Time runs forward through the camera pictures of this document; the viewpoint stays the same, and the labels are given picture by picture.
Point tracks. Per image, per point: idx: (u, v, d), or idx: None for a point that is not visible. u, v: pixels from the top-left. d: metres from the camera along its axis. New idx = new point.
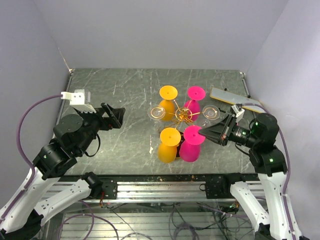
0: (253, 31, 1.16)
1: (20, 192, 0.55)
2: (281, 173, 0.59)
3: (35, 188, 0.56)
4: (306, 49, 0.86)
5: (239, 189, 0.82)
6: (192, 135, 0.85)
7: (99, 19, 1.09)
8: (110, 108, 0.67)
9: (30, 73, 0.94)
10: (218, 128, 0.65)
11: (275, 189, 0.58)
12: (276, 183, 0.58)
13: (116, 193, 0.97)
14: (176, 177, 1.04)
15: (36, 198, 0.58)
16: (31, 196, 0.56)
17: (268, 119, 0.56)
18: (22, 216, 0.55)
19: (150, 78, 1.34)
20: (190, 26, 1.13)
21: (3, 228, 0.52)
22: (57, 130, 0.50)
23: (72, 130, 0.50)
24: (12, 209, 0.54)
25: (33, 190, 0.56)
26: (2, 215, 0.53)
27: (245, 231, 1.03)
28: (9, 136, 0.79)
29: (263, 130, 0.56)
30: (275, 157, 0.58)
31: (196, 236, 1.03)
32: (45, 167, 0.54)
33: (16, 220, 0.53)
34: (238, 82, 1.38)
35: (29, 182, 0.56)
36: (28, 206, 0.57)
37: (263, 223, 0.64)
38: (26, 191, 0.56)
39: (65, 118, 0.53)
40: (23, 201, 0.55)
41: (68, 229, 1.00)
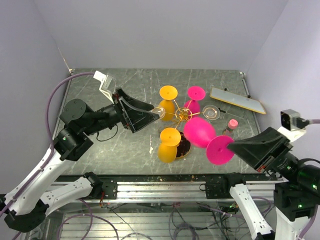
0: (253, 31, 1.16)
1: (36, 171, 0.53)
2: (305, 217, 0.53)
3: (52, 169, 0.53)
4: (305, 49, 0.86)
5: (240, 193, 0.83)
6: (217, 150, 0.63)
7: (99, 19, 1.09)
8: (127, 106, 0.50)
9: (30, 73, 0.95)
10: (257, 151, 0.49)
11: (293, 232, 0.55)
12: (296, 226, 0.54)
13: (116, 193, 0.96)
14: (176, 177, 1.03)
15: (51, 180, 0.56)
16: (45, 179, 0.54)
17: None
18: (34, 199, 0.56)
19: (150, 78, 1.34)
20: (190, 25, 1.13)
21: (14, 209, 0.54)
22: (64, 118, 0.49)
23: (77, 117, 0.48)
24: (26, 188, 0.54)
25: (49, 171, 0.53)
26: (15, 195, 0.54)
27: (244, 231, 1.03)
28: (9, 135, 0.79)
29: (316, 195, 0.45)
30: (305, 204, 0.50)
31: (195, 236, 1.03)
32: (64, 149, 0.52)
33: (26, 203, 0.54)
34: (238, 82, 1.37)
35: (46, 162, 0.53)
36: (41, 190, 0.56)
37: (260, 233, 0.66)
38: (42, 172, 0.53)
39: (69, 104, 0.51)
40: (37, 182, 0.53)
41: (68, 229, 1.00)
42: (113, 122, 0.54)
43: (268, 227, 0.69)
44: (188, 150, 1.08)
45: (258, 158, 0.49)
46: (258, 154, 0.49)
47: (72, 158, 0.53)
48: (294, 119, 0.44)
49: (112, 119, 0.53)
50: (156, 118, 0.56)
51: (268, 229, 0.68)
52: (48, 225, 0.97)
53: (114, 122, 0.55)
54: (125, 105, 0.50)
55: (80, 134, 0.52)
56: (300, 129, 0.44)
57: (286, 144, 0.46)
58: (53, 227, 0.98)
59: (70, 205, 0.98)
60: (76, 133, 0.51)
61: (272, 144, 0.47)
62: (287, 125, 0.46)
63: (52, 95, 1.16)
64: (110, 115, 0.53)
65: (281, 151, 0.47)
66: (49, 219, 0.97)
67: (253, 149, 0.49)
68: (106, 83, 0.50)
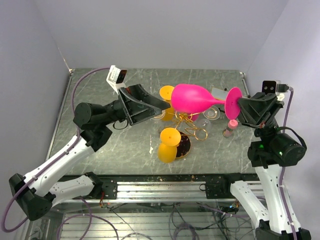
0: (254, 31, 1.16)
1: (62, 153, 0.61)
2: (277, 166, 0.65)
3: (76, 152, 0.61)
4: (306, 49, 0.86)
5: (239, 188, 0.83)
6: (230, 102, 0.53)
7: (99, 19, 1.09)
8: (124, 98, 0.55)
9: (30, 73, 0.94)
10: (257, 108, 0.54)
11: (272, 181, 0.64)
12: (273, 174, 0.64)
13: (116, 193, 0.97)
14: (176, 177, 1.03)
15: (71, 165, 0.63)
16: (70, 160, 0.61)
17: (294, 156, 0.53)
18: (52, 181, 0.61)
19: (150, 78, 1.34)
20: (190, 26, 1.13)
21: (33, 187, 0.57)
22: (77, 122, 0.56)
23: (86, 121, 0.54)
24: (49, 169, 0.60)
25: (74, 154, 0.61)
26: (37, 174, 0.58)
27: (245, 231, 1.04)
28: (8, 135, 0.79)
29: (280, 159, 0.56)
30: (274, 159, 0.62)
31: (196, 236, 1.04)
32: (89, 138, 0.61)
33: (47, 182, 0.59)
34: (238, 82, 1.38)
35: (72, 146, 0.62)
36: (62, 172, 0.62)
37: (263, 220, 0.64)
38: (67, 154, 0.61)
39: (78, 109, 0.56)
40: (62, 162, 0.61)
41: (68, 229, 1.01)
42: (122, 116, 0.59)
43: None
44: (187, 150, 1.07)
45: (259, 114, 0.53)
46: (258, 111, 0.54)
47: (95, 147, 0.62)
48: (278, 86, 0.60)
49: (119, 113, 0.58)
50: (157, 115, 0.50)
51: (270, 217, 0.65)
52: (48, 225, 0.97)
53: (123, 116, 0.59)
54: (125, 97, 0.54)
55: (98, 129, 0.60)
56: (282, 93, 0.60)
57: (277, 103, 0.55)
58: (53, 227, 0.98)
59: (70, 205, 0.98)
60: (94, 130, 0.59)
61: (269, 103, 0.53)
62: (271, 91, 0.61)
63: (52, 95, 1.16)
64: (117, 109, 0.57)
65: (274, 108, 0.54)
66: (49, 220, 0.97)
67: (256, 107, 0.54)
68: (112, 74, 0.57)
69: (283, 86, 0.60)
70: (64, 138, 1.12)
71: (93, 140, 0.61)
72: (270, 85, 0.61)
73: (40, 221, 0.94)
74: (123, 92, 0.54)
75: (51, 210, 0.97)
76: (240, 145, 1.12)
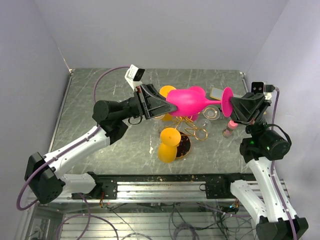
0: (253, 31, 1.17)
1: (83, 139, 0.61)
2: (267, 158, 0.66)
3: (96, 141, 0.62)
4: (306, 49, 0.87)
5: (239, 187, 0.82)
6: (225, 100, 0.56)
7: (99, 20, 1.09)
8: (144, 93, 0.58)
9: (30, 74, 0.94)
10: (248, 106, 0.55)
11: (264, 171, 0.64)
12: (264, 165, 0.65)
13: (116, 193, 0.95)
14: (176, 177, 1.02)
15: (88, 152, 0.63)
16: (89, 147, 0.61)
17: (281, 150, 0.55)
18: (70, 165, 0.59)
19: (150, 78, 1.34)
20: (190, 26, 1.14)
21: (54, 166, 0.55)
22: (96, 118, 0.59)
23: (104, 118, 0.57)
24: (69, 152, 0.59)
25: (93, 142, 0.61)
26: (58, 154, 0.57)
27: (245, 231, 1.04)
28: (8, 135, 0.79)
29: (268, 153, 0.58)
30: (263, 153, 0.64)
31: (196, 236, 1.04)
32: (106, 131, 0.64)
33: (66, 164, 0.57)
34: (238, 82, 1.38)
35: (93, 133, 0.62)
36: (79, 157, 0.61)
37: (263, 216, 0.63)
38: (88, 140, 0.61)
39: (96, 106, 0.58)
40: (82, 148, 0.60)
41: (69, 229, 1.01)
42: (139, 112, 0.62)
43: None
44: (187, 150, 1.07)
45: (249, 112, 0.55)
46: (249, 109, 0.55)
47: (112, 140, 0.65)
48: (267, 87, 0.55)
49: (135, 109, 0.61)
50: (172, 110, 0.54)
51: None
52: (48, 225, 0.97)
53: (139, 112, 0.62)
54: (145, 92, 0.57)
55: (115, 124, 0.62)
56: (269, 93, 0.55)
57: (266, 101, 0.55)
58: (53, 227, 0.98)
59: (70, 205, 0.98)
60: (112, 125, 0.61)
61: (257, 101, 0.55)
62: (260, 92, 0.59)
63: (52, 95, 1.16)
64: (132, 105, 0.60)
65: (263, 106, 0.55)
66: (49, 219, 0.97)
67: (246, 105, 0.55)
68: (131, 71, 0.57)
69: (270, 86, 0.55)
70: (64, 138, 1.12)
71: (112, 133, 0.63)
72: (259, 85, 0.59)
73: (40, 221, 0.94)
74: (144, 87, 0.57)
75: (51, 210, 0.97)
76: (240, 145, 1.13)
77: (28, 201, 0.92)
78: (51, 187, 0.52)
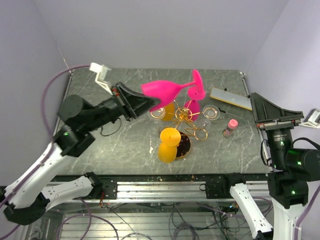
0: (253, 31, 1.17)
1: (36, 166, 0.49)
2: (300, 205, 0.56)
3: (52, 164, 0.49)
4: (306, 49, 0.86)
5: (240, 192, 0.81)
6: (194, 94, 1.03)
7: (99, 20, 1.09)
8: (125, 92, 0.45)
9: (30, 74, 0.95)
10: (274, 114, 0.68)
11: (289, 220, 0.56)
12: (292, 214, 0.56)
13: (116, 193, 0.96)
14: (176, 177, 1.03)
15: (53, 174, 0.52)
16: (45, 173, 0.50)
17: (317, 164, 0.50)
18: (33, 193, 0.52)
19: (150, 78, 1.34)
20: (190, 26, 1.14)
21: (13, 202, 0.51)
22: (61, 115, 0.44)
23: (74, 115, 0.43)
24: (26, 183, 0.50)
25: (49, 167, 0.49)
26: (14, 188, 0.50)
27: (245, 231, 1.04)
28: (7, 136, 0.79)
29: (302, 172, 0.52)
30: (297, 189, 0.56)
31: (196, 236, 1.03)
32: (65, 143, 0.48)
33: (25, 196, 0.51)
34: (238, 82, 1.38)
35: (47, 155, 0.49)
36: (41, 184, 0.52)
37: (261, 231, 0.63)
38: (42, 166, 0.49)
39: (65, 100, 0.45)
40: (37, 175, 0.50)
41: (68, 229, 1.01)
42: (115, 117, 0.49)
43: (269, 225, 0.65)
44: (187, 150, 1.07)
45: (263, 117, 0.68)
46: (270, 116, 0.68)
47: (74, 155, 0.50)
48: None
49: (114, 112, 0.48)
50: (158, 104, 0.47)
51: (269, 228, 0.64)
52: (48, 225, 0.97)
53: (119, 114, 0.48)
54: (127, 91, 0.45)
55: (81, 130, 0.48)
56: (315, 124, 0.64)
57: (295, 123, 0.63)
58: (53, 228, 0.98)
59: (70, 205, 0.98)
60: (76, 130, 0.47)
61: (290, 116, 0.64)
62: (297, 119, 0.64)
63: (52, 95, 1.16)
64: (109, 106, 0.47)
65: (289, 124, 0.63)
66: (49, 220, 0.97)
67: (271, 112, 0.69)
68: (102, 73, 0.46)
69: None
70: None
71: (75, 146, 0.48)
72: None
73: (40, 221, 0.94)
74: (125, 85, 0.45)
75: (51, 210, 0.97)
76: (240, 145, 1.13)
77: None
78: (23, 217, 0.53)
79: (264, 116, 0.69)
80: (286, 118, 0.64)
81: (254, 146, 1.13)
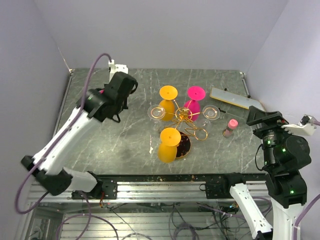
0: (254, 31, 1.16)
1: (64, 129, 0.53)
2: (298, 205, 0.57)
3: (79, 127, 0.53)
4: (306, 49, 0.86)
5: (240, 192, 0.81)
6: (194, 94, 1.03)
7: (99, 20, 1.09)
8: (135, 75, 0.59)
9: (30, 73, 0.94)
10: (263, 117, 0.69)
11: (288, 220, 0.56)
12: (291, 213, 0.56)
13: (116, 193, 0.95)
14: (176, 177, 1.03)
15: (80, 139, 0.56)
16: (75, 135, 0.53)
17: (300, 148, 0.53)
18: (62, 159, 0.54)
19: (150, 78, 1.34)
20: (190, 26, 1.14)
21: (44, 167, 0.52)
22: (116, 76, 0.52)
23: (129, 78, 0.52)
24: (55, 148, 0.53)
25: (76, 129, 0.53)
26: (44, 154, 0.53)
27: (245, 231, 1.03)
28: (8, 136, 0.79)
29: (290, 158, 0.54)
30: (296, 188, 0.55)
31: (196, 236, 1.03)
32: (90, 107, 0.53)
33: (57, 161, 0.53)
34: (238, 82, 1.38)
35: (74, 120, 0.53)
36: (70, 146, 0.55)
37: (261, 231, 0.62)
38: (70, 130, 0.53)
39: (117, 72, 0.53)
40: (66, 139, 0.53)
41: (68, 229, 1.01)
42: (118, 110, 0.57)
43: (269, 225, 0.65)
44: (187, 150, 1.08)
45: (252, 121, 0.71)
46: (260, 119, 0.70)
47: (98, 119, 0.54)
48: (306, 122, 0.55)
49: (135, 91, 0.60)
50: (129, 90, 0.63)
51: (269, 228, 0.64)
52: (48, 225, 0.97)
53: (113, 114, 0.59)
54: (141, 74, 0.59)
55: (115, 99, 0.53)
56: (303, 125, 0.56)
57: (278, 122, 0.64)
58: (53, 227, 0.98)
59: (69, 205, 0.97)
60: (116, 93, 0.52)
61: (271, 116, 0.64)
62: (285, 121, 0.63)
63: (52, 95, 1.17)
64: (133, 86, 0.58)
65: (273, 125, 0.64)
66: (49, 219, 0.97)
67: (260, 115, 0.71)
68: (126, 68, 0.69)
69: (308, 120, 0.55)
70: None
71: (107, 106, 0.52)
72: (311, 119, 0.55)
73: (40, 221, 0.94)
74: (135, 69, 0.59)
75: (51, 210, 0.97)
76: (240, 145, 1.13)
77: (28, 201, 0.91)
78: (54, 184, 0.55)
79: (253, 117, 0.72)
80: (268, 118, 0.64)
81: (254, 145, 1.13)
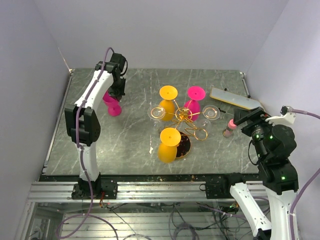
0: (254, 31, 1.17)
1: (94, 81, 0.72)
2: (292, 192, 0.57)
3: (105, 80, 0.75)
4: (306, 49, 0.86)
5: (239, 191, 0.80)
6: (194, 94, 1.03)
7: (99, 20, 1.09)
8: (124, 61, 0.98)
9: (30, 73, 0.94)
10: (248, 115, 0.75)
11: (283, 207, 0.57)
12: (286, 200, 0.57)
13: (116, 193, 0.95)
14: (176, 177, 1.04)
15: (103, 91, 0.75)
16: (103, 84, 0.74)
17: (285, 134, 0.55)
18: (96, 103, 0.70)
19: (150, 78, 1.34)
20: (191, 26, 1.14)
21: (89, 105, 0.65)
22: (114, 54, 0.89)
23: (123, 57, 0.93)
24: (92, 93, 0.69)
25: (103, 81, 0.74)
26: (85, 97, 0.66)
27: (245, 231, 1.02)
28: (8, 136, 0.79)
29: (277, 144, 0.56)
30: (287, 175, 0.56)
31: (196, 236, 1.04)
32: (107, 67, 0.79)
33: (95, 102, 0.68)
34: (238, 82, 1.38)
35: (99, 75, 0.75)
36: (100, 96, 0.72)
37: (261, 229, 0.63)
38: (98, 81, 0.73)
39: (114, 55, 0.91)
40: (97, 88, 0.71)
41: (69, 229, 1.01)
42: (122, 87, 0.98)
43: (269, 223, 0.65)
44: (187, 150, 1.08)
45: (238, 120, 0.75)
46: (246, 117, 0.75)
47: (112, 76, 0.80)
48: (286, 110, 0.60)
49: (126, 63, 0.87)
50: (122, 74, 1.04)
51: (269, 226, 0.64)
52: (48, 225, 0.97)
53: (118, 91, 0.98)
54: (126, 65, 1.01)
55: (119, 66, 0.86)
56: (285, 115, 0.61)
57: (262, 117, 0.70)
58: (53, 228, 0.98)
59: (69, 205, 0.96)
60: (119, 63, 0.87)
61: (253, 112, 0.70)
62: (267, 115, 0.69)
63: (52, 95, 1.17)
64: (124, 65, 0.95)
65: (258, 120, 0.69)
66: (49, 219, 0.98)
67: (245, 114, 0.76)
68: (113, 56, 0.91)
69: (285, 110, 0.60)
70: (64, 138, 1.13)
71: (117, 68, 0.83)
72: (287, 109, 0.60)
73: (40, 222, 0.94)
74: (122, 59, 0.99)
75: (51, 210, 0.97)
76: (241, 145, 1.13)
77: (28, 201, 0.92)
78: (94, 125, 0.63)
79: (239, 117, 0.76)
80: (251, 114, 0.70)
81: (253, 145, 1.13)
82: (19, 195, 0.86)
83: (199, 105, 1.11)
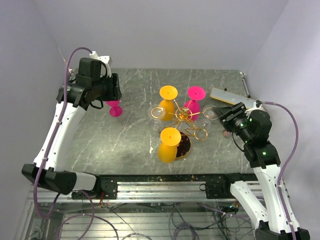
0: (254, 31, 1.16)
1: (56, 125, 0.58)
2: (275, 166, 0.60)
3: (69, 118, 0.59)
4: (306, 49, 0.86)
5: (239, 188, 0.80)
6: (194, 94, 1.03)
7: (99, 19, 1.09)
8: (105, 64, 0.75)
9: (29, 73, 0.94)
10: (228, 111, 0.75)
11: (270, 181, 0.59)
12: (271, 174, 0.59)
13: (116, 193, 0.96)
14: (176, 177, 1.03)
15: (71, 131, 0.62)
16: (68, 125, 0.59)
17: (262, 116, 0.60)
18: (62, 155, 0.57)
19: (150, 78, 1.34)
20: (190, 26, 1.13)
21: (50, 166, 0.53)
22: (83, 63, 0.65)
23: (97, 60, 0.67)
24: (53, 144, 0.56)
25: (68, 121, 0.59)
26: (45, 154, 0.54)
27: (245, 231, 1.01)
28: (8, 135, 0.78)
29: (256, 126, 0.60)
30: (267, 150, 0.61)
31: (196, 236, 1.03)
32: (73, 96, 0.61)
33: (59, 156, 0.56)
34: (238, 82, 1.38)
35: (62, 113, 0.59)
36: (66, 142, 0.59)
37: (263, 221, 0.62)
38: (61, 123, 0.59)
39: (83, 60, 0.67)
40: (60, 135, 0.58)
41: (69, 229, 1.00)
42: (113, 91, 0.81)
43: None
44: (187, 150, 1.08)
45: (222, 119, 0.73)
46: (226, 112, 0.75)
47: (83, 105, 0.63)
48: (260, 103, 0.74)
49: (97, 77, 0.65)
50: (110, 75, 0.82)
51: None
52: (48, 225, 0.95)
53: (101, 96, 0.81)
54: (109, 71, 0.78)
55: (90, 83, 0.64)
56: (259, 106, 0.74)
57: (242, 109, 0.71)
58: (53, 227, 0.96)
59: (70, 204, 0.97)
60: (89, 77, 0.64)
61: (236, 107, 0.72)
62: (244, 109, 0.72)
63: (52, 95, 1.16)
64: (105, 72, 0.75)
65: (239, 112, 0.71)
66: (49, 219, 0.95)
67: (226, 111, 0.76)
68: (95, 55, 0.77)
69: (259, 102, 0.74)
70: None
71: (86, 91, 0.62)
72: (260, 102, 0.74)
73: (40, 221, 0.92)
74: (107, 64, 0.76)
75: None
76: (240, 145, 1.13)
77: (28, 201, 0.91)
78: (63, 181, 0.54)
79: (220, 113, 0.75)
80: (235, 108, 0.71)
81: None
82: (19, 195, 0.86)
83: (199, 105, 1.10)
